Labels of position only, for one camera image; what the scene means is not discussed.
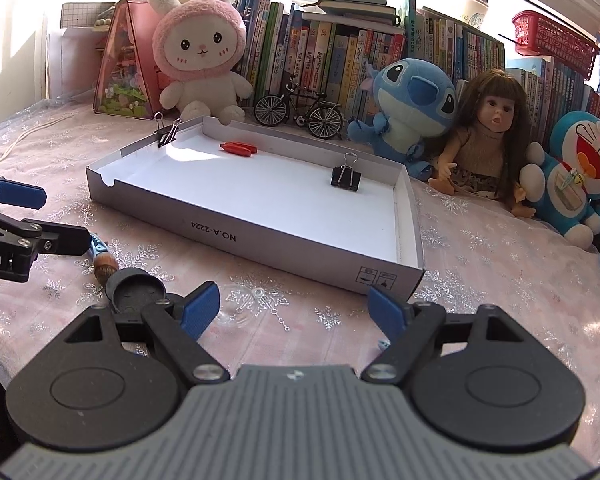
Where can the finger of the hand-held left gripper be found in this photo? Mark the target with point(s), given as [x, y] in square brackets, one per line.
[17, 194]
[65, 240]

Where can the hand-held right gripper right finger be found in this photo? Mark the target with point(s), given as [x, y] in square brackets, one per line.
[387, 312]

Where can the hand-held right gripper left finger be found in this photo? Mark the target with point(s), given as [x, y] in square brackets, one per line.
[200, 310]

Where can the blue hair clip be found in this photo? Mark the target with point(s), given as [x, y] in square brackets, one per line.
[99, 246]

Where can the brown acorn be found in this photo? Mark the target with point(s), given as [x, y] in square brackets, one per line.
[105, 266]

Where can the large black plastic cap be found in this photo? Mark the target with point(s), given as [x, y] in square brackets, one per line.
[130, 290]

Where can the white cardboard box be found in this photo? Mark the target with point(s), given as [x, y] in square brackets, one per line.
[280, 195]

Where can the black binder clip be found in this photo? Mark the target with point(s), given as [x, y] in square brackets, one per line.
[167, 135]
[345, 177]

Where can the red crayon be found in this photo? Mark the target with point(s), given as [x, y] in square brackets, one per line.
[235, 152]
[242, 146]

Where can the clear suction cup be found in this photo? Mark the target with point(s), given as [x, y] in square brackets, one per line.
[245, 310]

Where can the pink snowflake tablecloth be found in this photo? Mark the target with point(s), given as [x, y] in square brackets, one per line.
[480, 270]

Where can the pink triangular toy house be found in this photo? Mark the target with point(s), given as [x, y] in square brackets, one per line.
[125, 60]

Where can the blue alien plush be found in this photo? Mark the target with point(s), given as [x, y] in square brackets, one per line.
[405, 110]

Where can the miniature black bicycle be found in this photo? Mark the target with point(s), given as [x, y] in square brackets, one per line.
[271, 109]

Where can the long-haired baby doll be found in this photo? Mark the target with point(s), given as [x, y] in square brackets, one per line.
[490, 110]

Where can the pink bunny plush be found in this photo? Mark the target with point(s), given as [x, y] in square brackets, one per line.
[200, 45]

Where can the blue robot cat plush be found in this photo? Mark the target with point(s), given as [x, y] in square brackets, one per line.
[580, 160]

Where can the row of upright books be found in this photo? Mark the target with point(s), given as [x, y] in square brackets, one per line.
[330, 55]

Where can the flat dark books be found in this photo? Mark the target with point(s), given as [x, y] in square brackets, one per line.
[355, 7]

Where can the red plastic basket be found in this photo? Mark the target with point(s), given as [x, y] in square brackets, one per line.
[550, 35]

